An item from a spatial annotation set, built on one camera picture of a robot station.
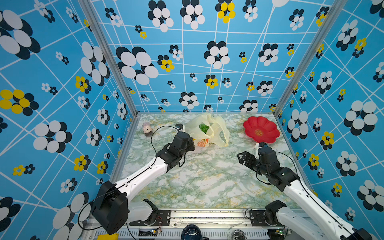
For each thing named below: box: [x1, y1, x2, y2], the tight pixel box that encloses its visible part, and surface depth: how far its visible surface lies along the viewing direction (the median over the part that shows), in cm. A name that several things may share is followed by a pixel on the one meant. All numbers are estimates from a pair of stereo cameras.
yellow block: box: [97, 233, 120, 240], surface depth 69 cm
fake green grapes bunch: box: [199, 123, 210, 134], surface depth 88 cm
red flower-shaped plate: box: [243, 116, 281, 144], surface depth 111 cm
